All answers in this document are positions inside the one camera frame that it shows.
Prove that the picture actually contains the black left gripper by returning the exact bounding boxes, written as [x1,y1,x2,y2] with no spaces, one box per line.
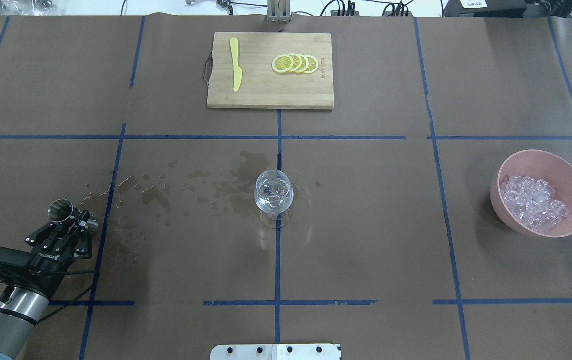
[11,210,92,296]

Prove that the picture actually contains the steel double jigger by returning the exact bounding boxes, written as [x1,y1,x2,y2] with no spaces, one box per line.
[47,198,99,235]

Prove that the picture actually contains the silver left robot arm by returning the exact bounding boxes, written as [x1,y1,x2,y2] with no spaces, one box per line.
[0,210,98,360]

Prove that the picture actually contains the clear wine glass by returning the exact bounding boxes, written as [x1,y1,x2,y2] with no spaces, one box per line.
[254,170,294,230]

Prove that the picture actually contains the clear ice cube pile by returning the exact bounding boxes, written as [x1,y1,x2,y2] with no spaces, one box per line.
[500,175,570,234]

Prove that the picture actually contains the yellow plastic knife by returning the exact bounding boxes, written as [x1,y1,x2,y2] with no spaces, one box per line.
[229,37,243,92]

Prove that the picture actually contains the bamboo cutting board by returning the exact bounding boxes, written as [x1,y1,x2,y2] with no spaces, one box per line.
[207,32,335,111]

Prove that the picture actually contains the pink bowl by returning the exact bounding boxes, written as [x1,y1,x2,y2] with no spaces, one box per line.
[489,149,572,239]

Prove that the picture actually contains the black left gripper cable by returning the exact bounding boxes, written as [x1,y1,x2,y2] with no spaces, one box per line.
[31,270,100,326]

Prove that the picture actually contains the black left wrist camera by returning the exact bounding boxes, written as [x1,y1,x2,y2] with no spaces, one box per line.
[0,247,31,283]

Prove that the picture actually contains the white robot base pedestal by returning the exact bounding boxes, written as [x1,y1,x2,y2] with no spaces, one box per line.
[209,343,342,360]

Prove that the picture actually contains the aluminium frame post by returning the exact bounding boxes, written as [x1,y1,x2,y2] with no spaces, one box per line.
[267,0,292,24]

